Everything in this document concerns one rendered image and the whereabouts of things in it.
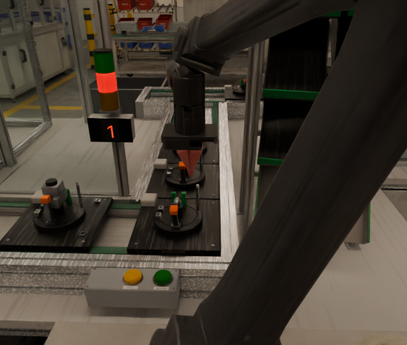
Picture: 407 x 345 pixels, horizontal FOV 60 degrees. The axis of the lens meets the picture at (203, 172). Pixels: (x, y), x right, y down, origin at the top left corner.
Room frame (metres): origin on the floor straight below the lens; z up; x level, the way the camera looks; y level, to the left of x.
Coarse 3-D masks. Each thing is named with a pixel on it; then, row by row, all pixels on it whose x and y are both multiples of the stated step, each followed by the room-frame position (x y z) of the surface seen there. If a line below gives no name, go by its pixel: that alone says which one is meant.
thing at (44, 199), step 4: (44, 196) 0.77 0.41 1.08; (48, 196) 0.77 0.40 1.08; (52, 196) 0.80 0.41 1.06; (40, 200) 0.77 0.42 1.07; (44, 200) 0.77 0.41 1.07; (48, 200) 0.77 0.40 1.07; (44, 204) 0.77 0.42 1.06; (48, 204) 0.77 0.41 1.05; (48, 208) 0.77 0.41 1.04; (48, 212) 0.77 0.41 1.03; (48, 216) 0.77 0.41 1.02; (52, 216) 0.77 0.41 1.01; (48, 220) 0.77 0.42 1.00; (52, 220) 0.77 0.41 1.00
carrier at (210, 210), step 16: (144, 208) 0.88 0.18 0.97; (160, 208) 0.82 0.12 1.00; (192, 208) 0.85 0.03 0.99; (208, 208) 0.88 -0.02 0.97; (144, 224) 0.80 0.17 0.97; (160, 224) 0.77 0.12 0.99; (192, 224) 0.77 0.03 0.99; (208, 224) 0.80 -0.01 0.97; (144, 240) 0.73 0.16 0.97; (160, 240) 0.73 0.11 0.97; (176, 240) 0.73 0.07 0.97; (192, 240) 0.73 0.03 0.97; (208, 240) 0.73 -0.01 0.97; (208, 256) 0.69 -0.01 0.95
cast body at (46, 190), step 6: (48, 180) 0.83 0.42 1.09; (54, 180) 0.83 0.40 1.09; (60, 180) 0.84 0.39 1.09; (42, 186) 0.81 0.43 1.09; (48, 186) 0.81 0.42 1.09; (54, 186) 0.81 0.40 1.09; (60, 186) 0.83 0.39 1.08; (42, 192) 0.81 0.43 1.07; (48, 192) 0.81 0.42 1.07; (54, 192) 0.80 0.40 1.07; (60, 192) 0.82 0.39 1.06; (66, 192) 0.85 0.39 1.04; (54, 198) 0.80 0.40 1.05; (60, 198) 0.81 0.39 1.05; (54, 204) 0.79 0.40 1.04; (60, 204) 0.80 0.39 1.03
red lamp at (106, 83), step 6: (114, 72) 0.94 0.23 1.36; (102, 78) 0.91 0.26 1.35; (108, 78) 0.92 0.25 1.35; (114, 78) 0.93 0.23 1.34; (102, 84) 0.91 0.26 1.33; (108, 84) 0.92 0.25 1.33; (114, 84) 0.93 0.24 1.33; (102, 90) 0.91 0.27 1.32; (108, 90) 0.91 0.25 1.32; (114, 90) 0.93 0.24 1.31
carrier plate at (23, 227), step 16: (32, 208) 0.88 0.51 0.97; (96, 208) 0.88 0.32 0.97; (16, 224) 0.80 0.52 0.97; (32, 224) 0.80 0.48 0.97; (80, 224) 0.80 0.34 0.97; (96, 224) 0.80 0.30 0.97; (0, 240) 0.73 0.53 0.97; (16, 240) 0.73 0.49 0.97; (32, 240) 0.73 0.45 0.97; (48, 240) 0.73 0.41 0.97; (64, 240) 0.73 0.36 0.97; (80, 240) 0.73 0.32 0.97
